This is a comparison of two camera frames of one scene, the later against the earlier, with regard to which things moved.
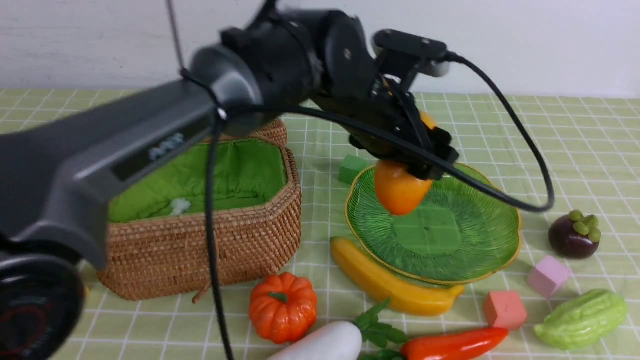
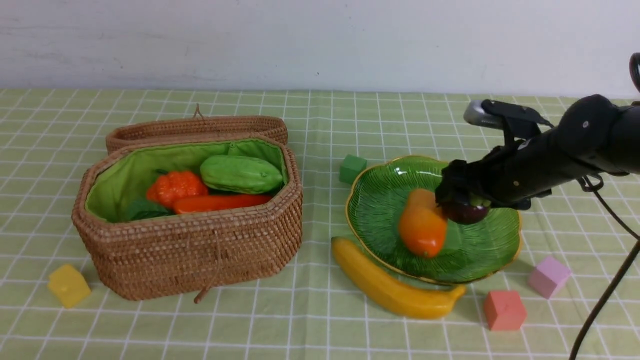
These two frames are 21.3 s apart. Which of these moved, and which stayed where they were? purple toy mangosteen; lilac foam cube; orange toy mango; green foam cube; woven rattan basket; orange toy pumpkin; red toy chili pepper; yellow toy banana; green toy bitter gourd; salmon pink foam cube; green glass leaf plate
Moved: orange toy mango; orange toy pumpkin; red toy chili pepper; green toy bitter gourd; purple toy mangosteen
Stayed: lilac foam cube; salmon pink foam cube; woven rattan basket; green foam cube; yellow toy banana; green glass leaf plate
